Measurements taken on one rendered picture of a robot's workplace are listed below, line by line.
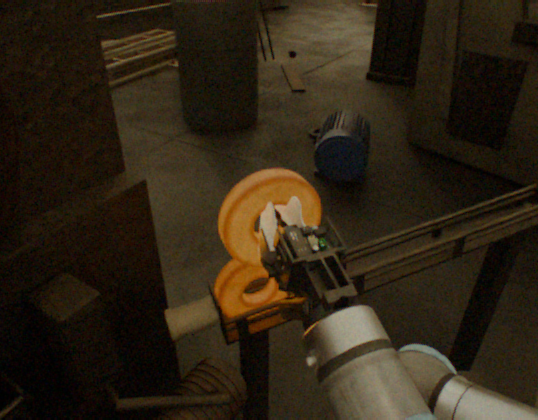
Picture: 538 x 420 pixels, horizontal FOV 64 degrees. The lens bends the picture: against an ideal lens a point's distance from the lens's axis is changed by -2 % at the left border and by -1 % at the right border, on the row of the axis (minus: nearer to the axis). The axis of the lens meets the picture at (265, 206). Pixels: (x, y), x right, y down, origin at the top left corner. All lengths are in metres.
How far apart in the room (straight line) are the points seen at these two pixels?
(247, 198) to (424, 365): 0.32
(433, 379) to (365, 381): 0.18
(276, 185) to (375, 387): 0.29
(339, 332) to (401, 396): 0.08
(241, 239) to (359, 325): 0.23
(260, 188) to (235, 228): 0.07
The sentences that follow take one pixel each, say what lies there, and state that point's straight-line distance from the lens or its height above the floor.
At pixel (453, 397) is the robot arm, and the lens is 0.61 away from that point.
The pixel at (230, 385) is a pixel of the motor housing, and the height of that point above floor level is 0.52.
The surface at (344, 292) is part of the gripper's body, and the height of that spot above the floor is 0.94.
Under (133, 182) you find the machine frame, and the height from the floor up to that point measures 0.87.
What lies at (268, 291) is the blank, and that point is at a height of 0.68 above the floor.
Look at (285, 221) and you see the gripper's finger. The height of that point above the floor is 0.92.
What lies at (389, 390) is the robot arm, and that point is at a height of 0.90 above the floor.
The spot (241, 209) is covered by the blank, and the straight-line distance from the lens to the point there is 0.60.
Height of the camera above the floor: 1.28
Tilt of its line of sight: 33 degrees down
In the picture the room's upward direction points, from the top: straight up
